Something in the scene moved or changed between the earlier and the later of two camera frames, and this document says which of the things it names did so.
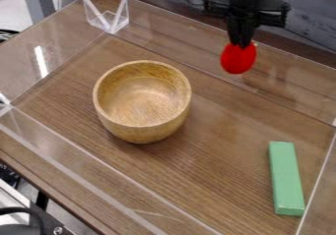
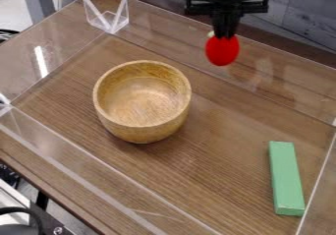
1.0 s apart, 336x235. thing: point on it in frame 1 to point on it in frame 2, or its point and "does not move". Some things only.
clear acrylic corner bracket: [107, 21] does not move
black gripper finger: [241, 28] to [225, 3]
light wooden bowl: [142, 98] does not move
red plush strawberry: [238, 59] to [222, 50]
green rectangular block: [289, 191] does not move
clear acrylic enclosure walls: [133, 137] does not move
